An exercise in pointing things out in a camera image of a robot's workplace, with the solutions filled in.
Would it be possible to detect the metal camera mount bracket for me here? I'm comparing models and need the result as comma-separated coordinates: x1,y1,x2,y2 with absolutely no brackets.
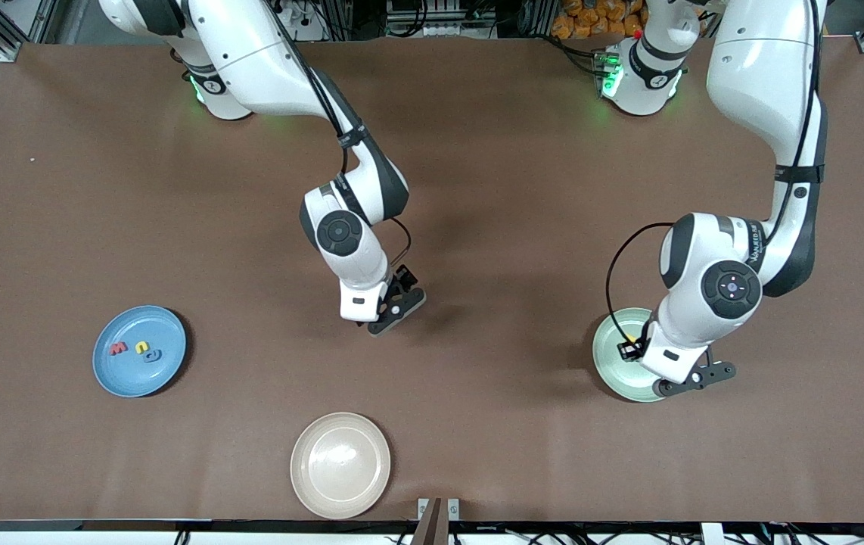
411,497,461,545

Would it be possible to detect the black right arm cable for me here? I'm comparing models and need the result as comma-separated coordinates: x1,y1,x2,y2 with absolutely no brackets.
266,0,412,267

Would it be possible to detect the blue plate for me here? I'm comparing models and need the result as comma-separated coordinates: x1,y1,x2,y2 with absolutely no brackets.
92,305,187,398

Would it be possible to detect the white power strip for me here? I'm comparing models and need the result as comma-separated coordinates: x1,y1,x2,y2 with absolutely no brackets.
273,0,327,43

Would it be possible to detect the green plate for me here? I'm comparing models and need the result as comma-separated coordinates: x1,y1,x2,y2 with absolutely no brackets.
592,307,664,403

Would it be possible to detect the orange bags pile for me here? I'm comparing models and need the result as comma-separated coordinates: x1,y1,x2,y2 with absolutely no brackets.
552,0,648,40

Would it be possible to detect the white table edge rail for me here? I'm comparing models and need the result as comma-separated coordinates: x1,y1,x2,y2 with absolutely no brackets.
0,521,864,545

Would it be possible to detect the metal rack with cables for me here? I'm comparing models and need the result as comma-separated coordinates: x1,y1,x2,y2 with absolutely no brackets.
383,0,497,39

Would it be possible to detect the beige plate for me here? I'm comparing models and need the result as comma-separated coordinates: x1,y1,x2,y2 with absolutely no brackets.
290,412,392,520

